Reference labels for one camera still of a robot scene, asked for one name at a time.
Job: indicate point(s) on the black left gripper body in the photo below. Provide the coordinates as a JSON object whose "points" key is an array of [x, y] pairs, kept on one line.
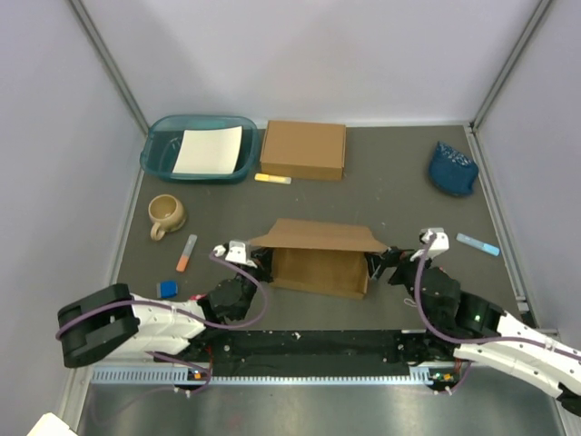
{"points": [[261, 272]]}

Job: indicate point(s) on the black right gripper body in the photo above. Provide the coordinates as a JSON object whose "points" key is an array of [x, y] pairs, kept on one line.
{"points": [[406, 271]]}

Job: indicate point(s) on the brown cardboard box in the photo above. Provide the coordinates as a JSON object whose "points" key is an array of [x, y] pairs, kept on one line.
{"points": [[322, 258], [304, 150]]}

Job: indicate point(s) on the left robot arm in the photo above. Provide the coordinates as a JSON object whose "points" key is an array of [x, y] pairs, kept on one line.
{"points": [[117, 323]]}

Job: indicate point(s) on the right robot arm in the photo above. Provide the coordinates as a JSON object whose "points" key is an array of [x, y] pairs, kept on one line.
{"points": [[470, 328]]}

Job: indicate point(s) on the folded brown cardboard box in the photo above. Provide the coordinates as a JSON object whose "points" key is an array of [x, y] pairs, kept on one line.
{"points": [[304, 150]]}

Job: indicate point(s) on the light blue pen right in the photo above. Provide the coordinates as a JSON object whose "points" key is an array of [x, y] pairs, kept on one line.
{"points": [[477, 244]]}

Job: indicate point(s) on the yellow white marker pen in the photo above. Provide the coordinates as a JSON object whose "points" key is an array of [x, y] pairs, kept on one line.
{"points": [[269, 178]]}

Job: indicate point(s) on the grey orange marker pen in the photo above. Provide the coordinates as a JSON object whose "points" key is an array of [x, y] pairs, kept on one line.
{"points": [[186, 253]]}

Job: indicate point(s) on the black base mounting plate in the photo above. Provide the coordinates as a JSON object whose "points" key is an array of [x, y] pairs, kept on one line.
{"points": [[316, 353]]}

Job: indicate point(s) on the small blue plastic block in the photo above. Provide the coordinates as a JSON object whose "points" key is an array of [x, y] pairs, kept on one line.
{"points": [[167, 289]]}

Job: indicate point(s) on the beige ceramic mug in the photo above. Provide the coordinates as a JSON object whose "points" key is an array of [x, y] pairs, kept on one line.
{"points": [[167, 215]]}

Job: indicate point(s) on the dark blue crumpled bag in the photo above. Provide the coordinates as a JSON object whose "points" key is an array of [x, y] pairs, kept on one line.
{"points": [[451, 171]]}

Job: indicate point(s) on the white paper sheet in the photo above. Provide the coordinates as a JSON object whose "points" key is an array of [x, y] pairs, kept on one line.
{"points": [[209, 151]]}

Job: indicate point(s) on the teal plastic bin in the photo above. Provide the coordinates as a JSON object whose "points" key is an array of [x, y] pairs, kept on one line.
{"points": [[164, 139]]}

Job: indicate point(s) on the white object bottom corner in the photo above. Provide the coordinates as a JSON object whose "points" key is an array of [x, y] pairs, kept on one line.
{"points": [[51, 425]]}

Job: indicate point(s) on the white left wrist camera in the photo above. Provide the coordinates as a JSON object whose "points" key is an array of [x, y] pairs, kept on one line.
{"points": [[236, 252]]}

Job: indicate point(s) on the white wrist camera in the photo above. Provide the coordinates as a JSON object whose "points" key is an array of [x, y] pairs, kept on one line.
{"points": [[434, 241], [236, 252]]}

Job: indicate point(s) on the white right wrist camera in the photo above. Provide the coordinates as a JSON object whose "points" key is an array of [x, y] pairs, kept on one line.
{"points": [[434, 241]]}

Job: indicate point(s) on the grey slotted cable duct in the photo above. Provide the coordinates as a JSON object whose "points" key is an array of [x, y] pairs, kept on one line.
{"points": [[158, 375]]}

